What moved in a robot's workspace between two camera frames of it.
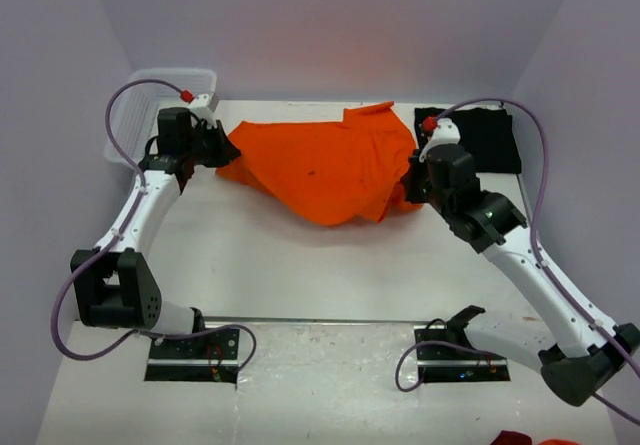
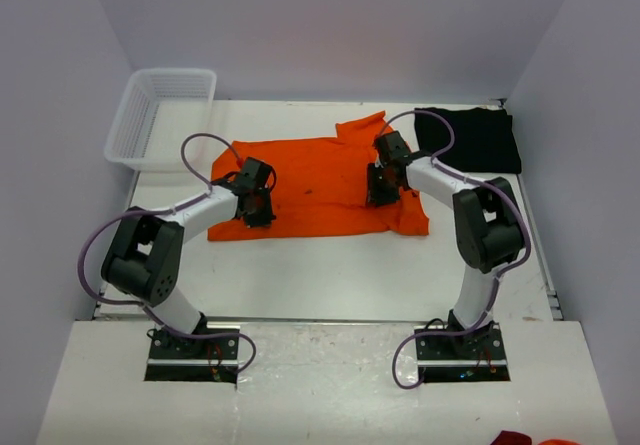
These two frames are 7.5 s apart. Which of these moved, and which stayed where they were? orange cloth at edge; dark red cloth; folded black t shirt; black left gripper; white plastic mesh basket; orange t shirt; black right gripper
Moved: orange t shirt; black right gripper; black left gripper
Stayed: dark red cloth; folded black t shirt; orange cloth at edge; white plastic mesh basket
